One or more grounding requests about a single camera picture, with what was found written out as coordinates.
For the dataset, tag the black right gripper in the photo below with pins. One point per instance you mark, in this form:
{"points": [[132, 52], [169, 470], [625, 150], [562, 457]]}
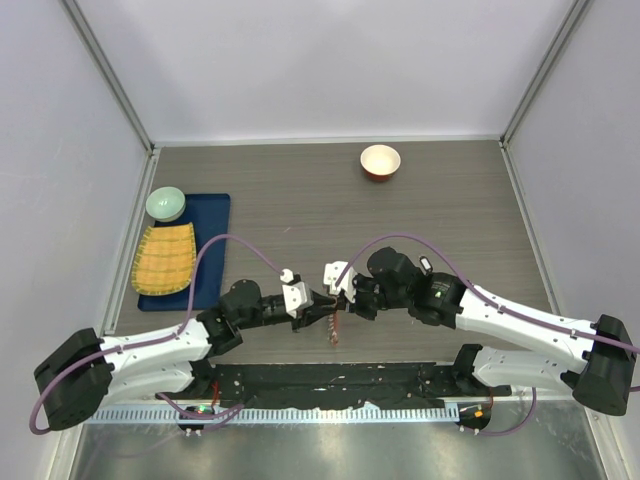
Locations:
{"points": [[360, 310]]}

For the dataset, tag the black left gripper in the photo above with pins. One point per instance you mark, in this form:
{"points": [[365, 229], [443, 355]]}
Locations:
{"points": [[318, 309]]}

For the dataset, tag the red plastic handle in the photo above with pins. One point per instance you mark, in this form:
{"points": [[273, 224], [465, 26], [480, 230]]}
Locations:
{"points": [[335, 328]]}

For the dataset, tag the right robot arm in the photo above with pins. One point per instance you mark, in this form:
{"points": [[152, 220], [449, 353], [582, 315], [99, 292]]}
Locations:
{"points": [[593, 360]]}

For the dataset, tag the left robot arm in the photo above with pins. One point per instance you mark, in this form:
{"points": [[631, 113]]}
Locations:
{"points": [[87, 371]]}

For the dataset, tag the blue tray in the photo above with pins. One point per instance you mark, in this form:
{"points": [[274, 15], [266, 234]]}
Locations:
{"points": [[209, 214]]}

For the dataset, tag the red white bowl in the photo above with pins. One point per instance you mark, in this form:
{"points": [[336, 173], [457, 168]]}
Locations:
{"points": [[379, 162]]}

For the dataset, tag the yellow woven plate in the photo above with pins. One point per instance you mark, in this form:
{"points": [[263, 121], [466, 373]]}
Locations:
{"points": [[164, 260]]}

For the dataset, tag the pale green bowl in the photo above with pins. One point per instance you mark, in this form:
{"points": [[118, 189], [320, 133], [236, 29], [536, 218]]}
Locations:
{"points": [[165, 204]]}

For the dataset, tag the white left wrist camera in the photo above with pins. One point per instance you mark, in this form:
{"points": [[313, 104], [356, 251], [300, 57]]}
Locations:
{"points": [[296, 293]]}

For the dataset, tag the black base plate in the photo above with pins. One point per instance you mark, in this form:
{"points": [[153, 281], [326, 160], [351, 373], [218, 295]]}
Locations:
{"points": [[333, 386]]}

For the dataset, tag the white slotted cable duct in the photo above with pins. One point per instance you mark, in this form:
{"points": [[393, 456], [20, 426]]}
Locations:
{"points": [[164, 414]]}

